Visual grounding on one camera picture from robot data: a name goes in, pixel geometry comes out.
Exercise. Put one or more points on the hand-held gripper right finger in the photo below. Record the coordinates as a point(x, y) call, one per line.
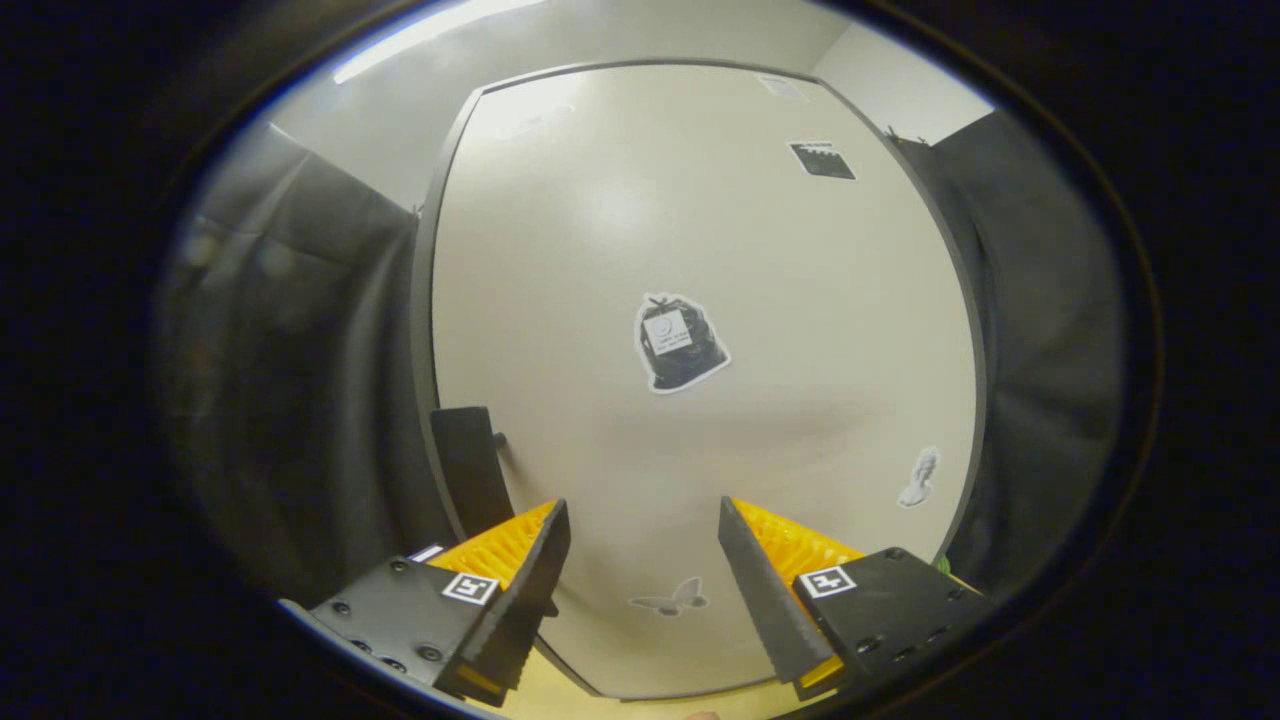
point(765, 610)

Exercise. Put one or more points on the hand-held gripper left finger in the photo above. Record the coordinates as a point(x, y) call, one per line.
point(525, 610)

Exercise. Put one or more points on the grey shoe cabinet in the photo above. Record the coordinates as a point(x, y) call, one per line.
point(421, 350)

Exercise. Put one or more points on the white shoe cabinet door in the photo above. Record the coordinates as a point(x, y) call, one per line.
point(780, 450)

